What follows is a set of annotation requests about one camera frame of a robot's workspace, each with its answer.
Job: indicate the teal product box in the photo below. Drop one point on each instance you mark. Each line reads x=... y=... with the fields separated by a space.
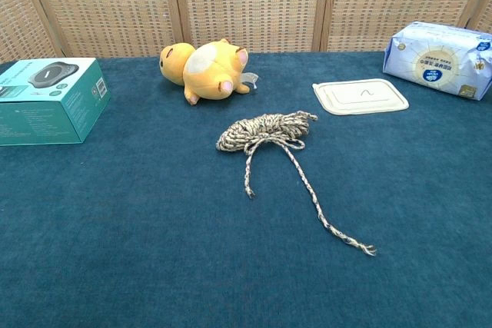
x=38 y=120

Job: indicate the white blue wet wipes pack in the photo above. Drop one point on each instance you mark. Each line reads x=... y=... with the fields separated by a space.
x=434 y=59

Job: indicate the beige plastic container lid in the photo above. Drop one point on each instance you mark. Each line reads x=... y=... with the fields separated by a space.
x=361 y=97

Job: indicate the yellow plush toy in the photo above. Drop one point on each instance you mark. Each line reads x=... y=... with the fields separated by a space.
x=215 y=67

